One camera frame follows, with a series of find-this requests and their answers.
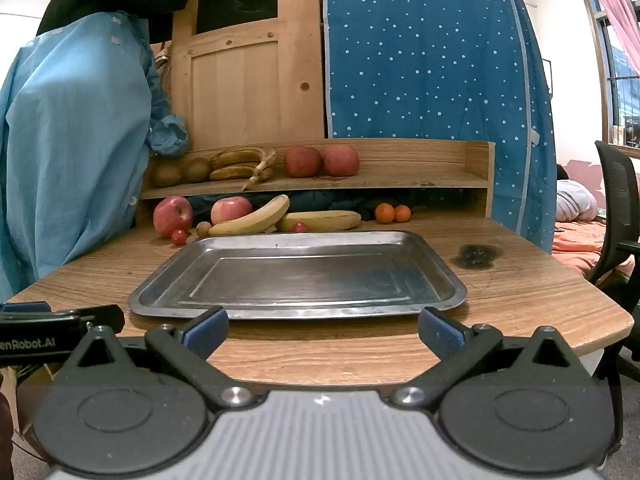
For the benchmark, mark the dark red apple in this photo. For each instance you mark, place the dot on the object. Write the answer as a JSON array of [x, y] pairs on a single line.
[[172, 216]]

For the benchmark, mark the orange bedsheet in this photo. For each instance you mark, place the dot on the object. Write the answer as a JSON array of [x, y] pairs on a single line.
[[580, 245]]

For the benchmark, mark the pink curtain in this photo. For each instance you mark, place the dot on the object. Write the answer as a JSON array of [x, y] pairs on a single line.
[[612, 0]]

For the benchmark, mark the small orange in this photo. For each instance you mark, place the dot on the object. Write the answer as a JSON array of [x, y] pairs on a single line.
[[385, 213], [403, 213]]

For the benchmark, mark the blue dotted curtain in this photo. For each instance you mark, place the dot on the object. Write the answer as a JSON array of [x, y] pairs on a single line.
[[425, 60]]

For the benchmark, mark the straight yellow banana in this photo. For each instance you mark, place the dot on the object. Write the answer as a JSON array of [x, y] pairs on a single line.
[[325, 220]]

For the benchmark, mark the tan hanging bag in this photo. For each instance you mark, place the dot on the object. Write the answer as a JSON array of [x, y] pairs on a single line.
[[161, 57]]

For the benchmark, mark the window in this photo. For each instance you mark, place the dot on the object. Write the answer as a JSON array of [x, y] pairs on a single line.
[[622, 95]]

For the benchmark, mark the black framed wall panel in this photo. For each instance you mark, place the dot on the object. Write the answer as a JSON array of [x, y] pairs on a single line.
[[548, 77]]

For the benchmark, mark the grey bedding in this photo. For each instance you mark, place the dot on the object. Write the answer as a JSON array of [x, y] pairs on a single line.
[[575, 200]]

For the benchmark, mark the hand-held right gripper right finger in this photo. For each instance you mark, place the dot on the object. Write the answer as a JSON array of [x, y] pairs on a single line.
[[440, 332]]

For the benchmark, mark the cherry tomato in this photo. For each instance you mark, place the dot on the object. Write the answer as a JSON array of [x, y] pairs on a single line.
[[299, 227], [179, 236]]

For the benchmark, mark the curved yellow banana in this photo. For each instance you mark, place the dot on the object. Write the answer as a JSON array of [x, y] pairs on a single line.
[[255, 220]]

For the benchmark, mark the wooden cabinet door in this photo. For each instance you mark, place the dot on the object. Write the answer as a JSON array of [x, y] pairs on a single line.
[[245, 95]]

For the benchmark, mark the brown kiwi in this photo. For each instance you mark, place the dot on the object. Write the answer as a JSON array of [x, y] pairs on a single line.
[[167, 174], [196, 169]]

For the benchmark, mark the black office chair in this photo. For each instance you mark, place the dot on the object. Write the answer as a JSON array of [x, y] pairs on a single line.
[[617, 195]]

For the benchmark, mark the pale red apple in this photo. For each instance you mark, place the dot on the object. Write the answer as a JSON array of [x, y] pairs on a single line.
[[231, 210]]

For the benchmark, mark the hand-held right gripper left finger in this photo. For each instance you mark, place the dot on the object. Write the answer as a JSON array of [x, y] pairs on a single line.
[[207, 331]]

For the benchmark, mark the brown longan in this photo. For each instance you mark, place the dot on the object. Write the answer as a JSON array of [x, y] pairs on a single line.
[[203, 228]]

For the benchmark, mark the wooden desk shelf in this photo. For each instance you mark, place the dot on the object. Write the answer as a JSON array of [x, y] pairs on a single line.
[[415, 160]]

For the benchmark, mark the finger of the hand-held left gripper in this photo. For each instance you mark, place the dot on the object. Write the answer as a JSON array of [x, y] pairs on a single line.
[[107, 316]]

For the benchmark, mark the bunch of browned bananas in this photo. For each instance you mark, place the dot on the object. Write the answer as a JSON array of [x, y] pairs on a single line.
[[237, 157]]

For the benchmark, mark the light blue shirt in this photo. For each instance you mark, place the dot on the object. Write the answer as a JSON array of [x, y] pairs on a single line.
[[75, 150]]

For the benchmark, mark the metal tray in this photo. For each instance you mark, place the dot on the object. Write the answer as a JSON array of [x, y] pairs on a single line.
[[300, 275]]

